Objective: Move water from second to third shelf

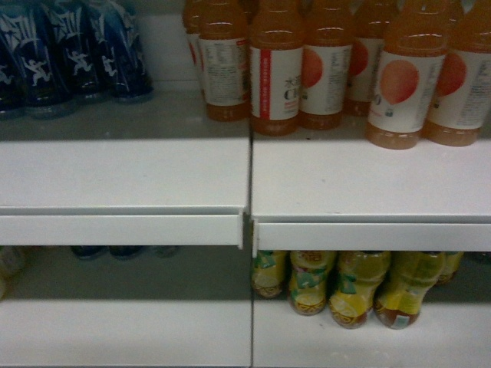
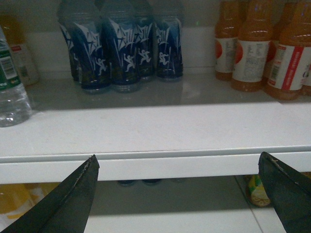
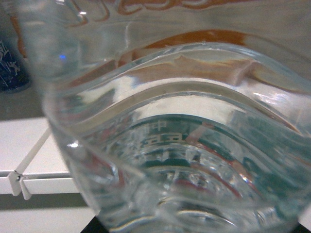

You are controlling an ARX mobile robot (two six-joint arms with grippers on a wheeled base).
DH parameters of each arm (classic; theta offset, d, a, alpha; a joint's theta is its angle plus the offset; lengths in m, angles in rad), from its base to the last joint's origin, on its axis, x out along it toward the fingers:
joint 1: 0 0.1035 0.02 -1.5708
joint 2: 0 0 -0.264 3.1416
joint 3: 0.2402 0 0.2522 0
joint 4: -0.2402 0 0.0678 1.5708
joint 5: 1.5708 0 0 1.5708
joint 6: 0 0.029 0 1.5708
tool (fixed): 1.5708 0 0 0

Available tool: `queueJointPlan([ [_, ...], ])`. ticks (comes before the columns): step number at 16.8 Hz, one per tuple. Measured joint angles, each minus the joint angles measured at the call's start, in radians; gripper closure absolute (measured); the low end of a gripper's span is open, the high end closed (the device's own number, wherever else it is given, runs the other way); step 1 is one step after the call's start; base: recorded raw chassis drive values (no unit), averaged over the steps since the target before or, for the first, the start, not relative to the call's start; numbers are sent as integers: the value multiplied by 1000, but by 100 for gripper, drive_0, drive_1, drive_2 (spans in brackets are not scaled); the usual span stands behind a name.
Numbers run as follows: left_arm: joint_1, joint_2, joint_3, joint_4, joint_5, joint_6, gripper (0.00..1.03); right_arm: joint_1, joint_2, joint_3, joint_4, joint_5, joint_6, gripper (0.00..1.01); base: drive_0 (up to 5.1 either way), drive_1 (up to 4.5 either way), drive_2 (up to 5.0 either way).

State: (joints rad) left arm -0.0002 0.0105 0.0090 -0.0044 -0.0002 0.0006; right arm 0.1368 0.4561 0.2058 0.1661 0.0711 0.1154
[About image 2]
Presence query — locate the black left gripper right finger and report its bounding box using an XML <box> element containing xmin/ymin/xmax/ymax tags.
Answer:
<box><xmin>259</xmin><ymin>151</ymin><xmax>311</xmax><ymax>233</ymax></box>

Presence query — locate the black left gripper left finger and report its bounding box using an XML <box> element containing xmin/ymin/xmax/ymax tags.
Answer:
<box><xmin>2</xmin><ymin>155</ymin><xmax>100</xmax><ymax>233</ymax></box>

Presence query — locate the water bottle green label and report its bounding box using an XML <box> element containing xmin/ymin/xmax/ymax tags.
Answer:
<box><xmin>0</xmin><ymin>30</ymin><xmax>33</xmax><ymax>128</ymax></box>

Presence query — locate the lemon tea bottle below shelf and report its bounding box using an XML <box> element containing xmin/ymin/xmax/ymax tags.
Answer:
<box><xmin>246</xmin><ymin>175</ymin><xmax>271</xmax><ymax>208</ymax></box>

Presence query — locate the white shelf board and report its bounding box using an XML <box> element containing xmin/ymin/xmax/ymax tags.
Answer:
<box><xmin>0</xmin><ymin>71</ymin><xmax>311</xmax><ymax>183</ymax></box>

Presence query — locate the orange juice bottle far right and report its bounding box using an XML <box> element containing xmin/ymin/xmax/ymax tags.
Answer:
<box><xmin>301</xmin><ymin>67</ymin><xmax>311</xmax><ymax>96</ymax></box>

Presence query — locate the orange juice bottle red stripe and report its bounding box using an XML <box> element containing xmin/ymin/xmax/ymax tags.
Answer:
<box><xmin>264</xmin><ymin>0</ymin><xmax>311</xmax><ymax>100</ymax></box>

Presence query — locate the orange juice bottle front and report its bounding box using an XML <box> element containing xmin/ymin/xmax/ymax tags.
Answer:
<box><xmin>231</xmin><ymin>0</ymin><xmax>273</xmax><ymax>92</ymax></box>

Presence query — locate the blue sports drink bottle right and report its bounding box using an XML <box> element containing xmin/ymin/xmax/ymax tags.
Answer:
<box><xmin>154</xmin><ymin>0</ymin><xmax>184</xmax><ymax>80</ymax></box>

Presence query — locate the blue sports drink bottle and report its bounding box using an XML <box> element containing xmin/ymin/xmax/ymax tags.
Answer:
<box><xmin>56</xmin><ymin>0</ymin><xmax>111</xmax><ymax>94</ymax></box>
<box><xmin>131</xmin><ymin>0</ymin><xmax>154</xmax><ymax>82</ymax></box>
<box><xmin>101</xmin><ymin>0</ymin><xmax>140</xmax><ymax>93</ymax></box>
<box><xmin>154</xmin><ymin>0</ymin><xmax>184</xmax><ymax>80</ymax></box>

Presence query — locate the blue sports drink bottle left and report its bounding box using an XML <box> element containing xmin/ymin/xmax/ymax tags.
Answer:
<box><xmin>56</xmin><ymin>0</ymin><xmax>111</xmax><ymax>94</ymax></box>

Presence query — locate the orange juice bottle rear left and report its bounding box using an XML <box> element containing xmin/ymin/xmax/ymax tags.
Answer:
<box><xmin>214</xmin><ymin>0</ymin><xmax>243</xmax><ymax>81</ymax></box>

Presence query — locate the blue sports drink bottle rear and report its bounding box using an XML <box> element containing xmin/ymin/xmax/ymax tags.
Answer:
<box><xmin>131</xmin><ymin>0</ymin><xmax>154</xmax><ymax>82</ymax></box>

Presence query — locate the blue sports drink bottle centre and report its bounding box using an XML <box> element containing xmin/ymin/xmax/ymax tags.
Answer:
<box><xmin>101</xmin><ymin>0</ymin><xmax>140</xmax><ymax>93</ymax></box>

